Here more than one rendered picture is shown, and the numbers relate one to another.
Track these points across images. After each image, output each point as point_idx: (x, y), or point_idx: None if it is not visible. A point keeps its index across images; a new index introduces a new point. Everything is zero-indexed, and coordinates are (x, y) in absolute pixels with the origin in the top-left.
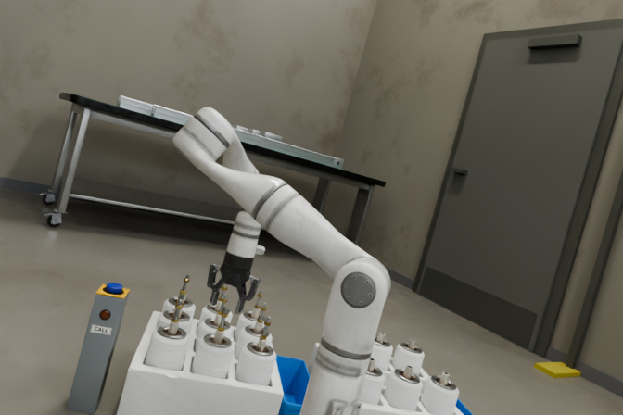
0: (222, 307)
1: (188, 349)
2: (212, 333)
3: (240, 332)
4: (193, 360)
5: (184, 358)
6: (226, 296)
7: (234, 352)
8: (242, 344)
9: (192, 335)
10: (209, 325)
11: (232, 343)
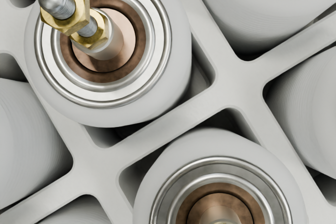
0: (81, 29)
1: (77, 151)
2: (133, 122)
3: None
4: (124, 169)
5: (111, 222)
6: None
7: (206, 8)
8: (252, 21)
9: (13, 33)
10: (95, 108)
11: (276, 174)
